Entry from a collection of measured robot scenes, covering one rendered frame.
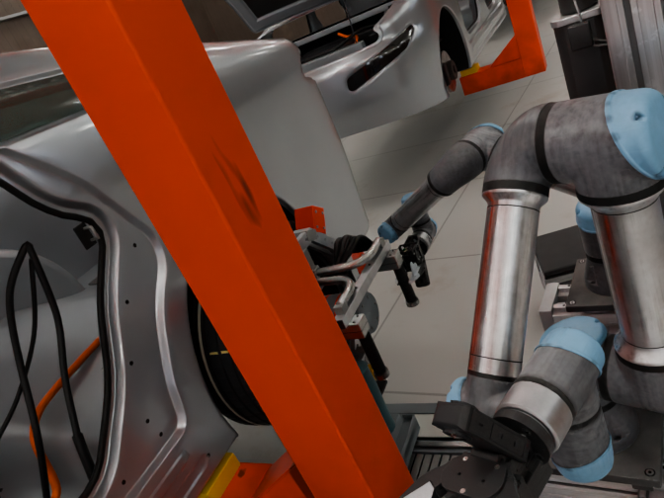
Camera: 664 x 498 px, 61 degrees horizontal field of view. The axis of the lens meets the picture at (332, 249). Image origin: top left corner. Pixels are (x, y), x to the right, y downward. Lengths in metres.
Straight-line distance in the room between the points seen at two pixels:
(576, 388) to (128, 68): 0.74
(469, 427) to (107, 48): 0.72
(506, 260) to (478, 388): 0.19
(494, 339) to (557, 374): 0.15
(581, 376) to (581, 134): 0.31
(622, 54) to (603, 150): 0.22
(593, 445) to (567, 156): 0.37
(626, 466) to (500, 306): 0.45
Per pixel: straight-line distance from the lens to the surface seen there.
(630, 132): 0.78
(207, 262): 1.01
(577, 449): 0.78
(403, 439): 2.32
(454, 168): 1.63
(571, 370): 0.71
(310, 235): 1.76
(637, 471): 1.16
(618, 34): 0.97
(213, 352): 1.66
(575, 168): 0.82
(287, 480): 1.41
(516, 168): 0.84
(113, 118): 0.98
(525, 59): 5.04
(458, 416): 0.57
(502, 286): 0.83
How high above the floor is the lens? 1.71
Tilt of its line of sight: 23 degrees down
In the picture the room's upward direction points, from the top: 25 degrees counter-clockwise
